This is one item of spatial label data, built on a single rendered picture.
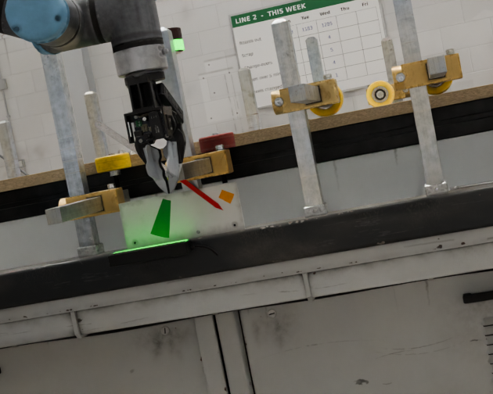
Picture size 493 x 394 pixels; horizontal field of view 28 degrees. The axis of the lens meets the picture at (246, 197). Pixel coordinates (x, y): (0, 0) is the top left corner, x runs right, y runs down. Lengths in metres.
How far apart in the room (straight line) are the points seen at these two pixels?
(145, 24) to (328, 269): 0.68
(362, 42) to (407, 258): 7.27
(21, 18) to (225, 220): 0.68
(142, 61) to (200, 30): 7.92
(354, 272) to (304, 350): 0.35
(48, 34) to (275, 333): 1.04
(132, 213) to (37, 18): 0.64
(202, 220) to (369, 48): 7.26
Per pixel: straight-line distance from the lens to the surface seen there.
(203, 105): 9.59
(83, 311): 2.20
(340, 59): 9.28
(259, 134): 2.24
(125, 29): 1.71
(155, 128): 1.69
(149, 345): 2.42
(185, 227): 2.07
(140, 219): 2.10
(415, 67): 2.00
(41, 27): 1.60
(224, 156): 2.04
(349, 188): 2.24
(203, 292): 2.12
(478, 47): 9.20
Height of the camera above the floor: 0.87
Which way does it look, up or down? 3 degrees down
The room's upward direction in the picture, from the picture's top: 11 degrees counter-clockwise
